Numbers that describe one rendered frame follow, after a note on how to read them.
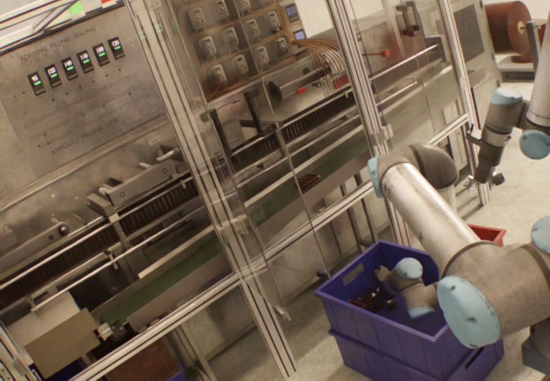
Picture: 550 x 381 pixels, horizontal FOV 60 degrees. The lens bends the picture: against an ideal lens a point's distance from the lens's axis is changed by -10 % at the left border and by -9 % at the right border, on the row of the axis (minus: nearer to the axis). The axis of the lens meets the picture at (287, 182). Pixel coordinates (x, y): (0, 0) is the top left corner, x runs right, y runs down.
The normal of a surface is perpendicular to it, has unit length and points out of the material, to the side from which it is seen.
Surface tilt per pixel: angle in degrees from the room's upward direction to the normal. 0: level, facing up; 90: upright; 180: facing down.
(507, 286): 38
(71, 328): 79
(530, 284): 49
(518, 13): 90
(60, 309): 57
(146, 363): 90
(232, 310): 90
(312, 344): 0
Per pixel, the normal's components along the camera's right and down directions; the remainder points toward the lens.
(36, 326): 0.33, -0.38
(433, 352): -0.74, 0.46
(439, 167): 0.32, 0.19
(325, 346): -0.31, -0.88
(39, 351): 0.52, -0.04
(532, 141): -0.50, 0.55
